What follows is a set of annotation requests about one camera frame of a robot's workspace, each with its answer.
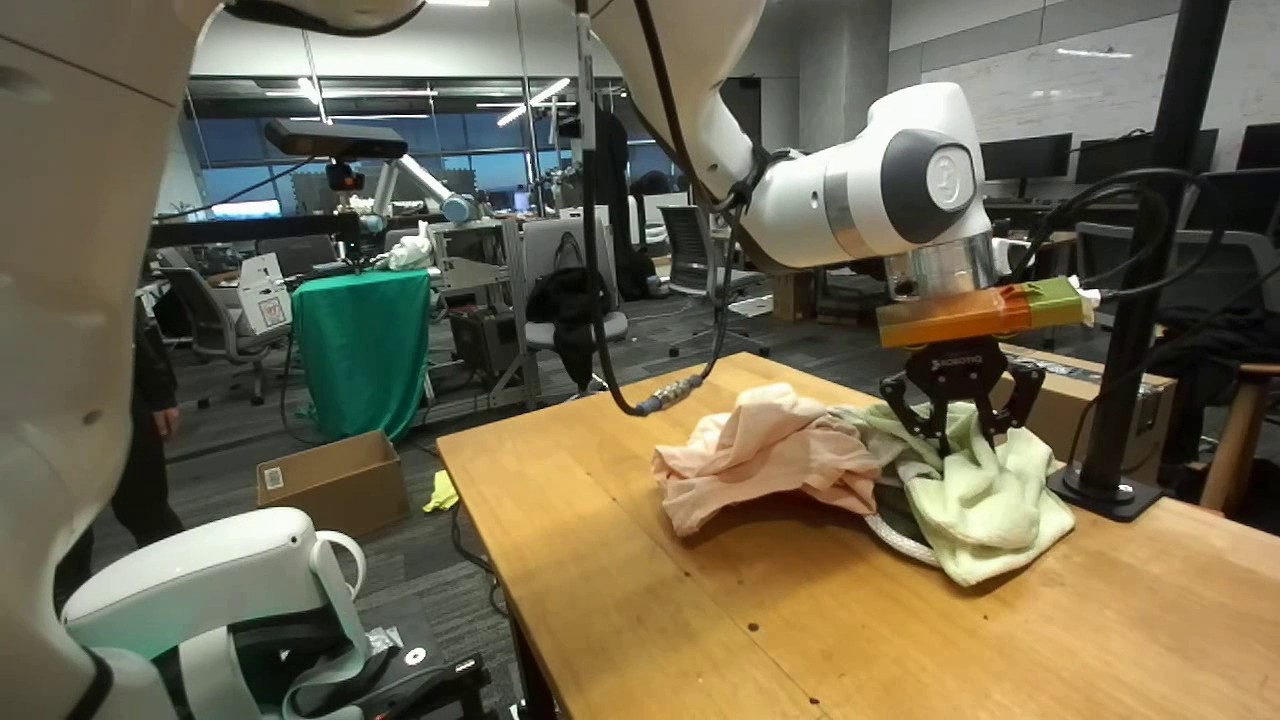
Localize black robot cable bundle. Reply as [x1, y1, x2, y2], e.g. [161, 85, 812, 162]
[571, 0, 1230, 421]

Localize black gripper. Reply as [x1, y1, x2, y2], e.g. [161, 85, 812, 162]
[874, 330, 1047, 457]

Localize black metal rail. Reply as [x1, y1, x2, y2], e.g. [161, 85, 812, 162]
[143, 213, 365, 254]

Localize black computer monitor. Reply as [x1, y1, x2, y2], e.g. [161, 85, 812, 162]
[981, 132, 1074, 185]
[1235, 121, 1280, 173]
[1073, 128, 1218, 190]

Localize black stereo camera bar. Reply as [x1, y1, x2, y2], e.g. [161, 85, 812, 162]
[258, 117, 413, 162]

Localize white wall board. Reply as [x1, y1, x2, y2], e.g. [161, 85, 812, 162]
[957, 11, 1179, 190]

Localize yellow glove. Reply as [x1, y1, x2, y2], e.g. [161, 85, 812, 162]
[421, 468, 464, 520]

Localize pale green cloth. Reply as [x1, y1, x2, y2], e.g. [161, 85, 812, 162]
[853, 394, 1081, 591]

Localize wooden stool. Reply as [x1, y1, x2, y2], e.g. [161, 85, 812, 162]
[1196, 358, 1280, 514]

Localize person in dark clothes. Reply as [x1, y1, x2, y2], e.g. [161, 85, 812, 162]
[113, 294, 184, 537]

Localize black camera stand pole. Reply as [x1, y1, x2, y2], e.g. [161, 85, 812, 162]
[1041, 0, 1235, 525]

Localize small open cardboard box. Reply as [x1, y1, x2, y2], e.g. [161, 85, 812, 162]
[251, 427, 415, 542]

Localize cardboard box with black tape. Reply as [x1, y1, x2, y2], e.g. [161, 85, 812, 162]
[996, 336, 1179, 472]

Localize white panel with print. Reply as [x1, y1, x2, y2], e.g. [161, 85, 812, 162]
[237, 250, 297, 341]

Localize white cabinet with logo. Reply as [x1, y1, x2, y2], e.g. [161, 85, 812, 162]
[511, 213, 591, 276]

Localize green fabric cover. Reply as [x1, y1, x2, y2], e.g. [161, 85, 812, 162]
[288, 266, 435, 447]

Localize grey office chair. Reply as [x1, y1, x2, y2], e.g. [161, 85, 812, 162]
[1073, 168, 1280, 362]

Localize peach cloth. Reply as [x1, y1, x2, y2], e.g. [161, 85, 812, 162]
[652, 380, 897, 541]

